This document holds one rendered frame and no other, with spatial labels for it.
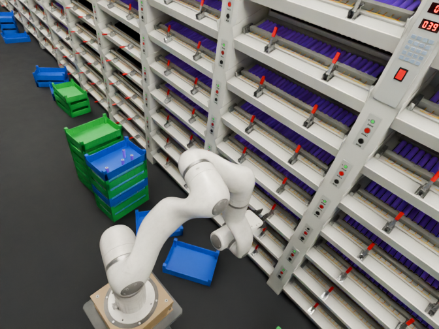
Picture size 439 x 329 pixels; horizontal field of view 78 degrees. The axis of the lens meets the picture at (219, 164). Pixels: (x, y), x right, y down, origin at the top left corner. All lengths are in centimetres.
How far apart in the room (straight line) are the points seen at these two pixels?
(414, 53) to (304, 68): 34
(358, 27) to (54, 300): 183
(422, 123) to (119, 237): 98
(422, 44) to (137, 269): 99
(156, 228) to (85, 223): 125
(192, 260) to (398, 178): 126
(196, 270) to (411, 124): 137
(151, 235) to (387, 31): 89
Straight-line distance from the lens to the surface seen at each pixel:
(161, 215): 83
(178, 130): 192
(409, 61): 93
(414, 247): 118
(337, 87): 102
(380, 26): 97
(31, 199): 233
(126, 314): 131
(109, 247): 97
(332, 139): 110
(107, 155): 190
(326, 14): 102
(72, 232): 205
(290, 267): 159
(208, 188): 74
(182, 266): 181
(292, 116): 116
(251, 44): 122
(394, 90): 95
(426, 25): 91
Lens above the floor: 161
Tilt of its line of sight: 41 degrees down
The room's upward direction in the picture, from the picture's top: 10 degrees clockwise
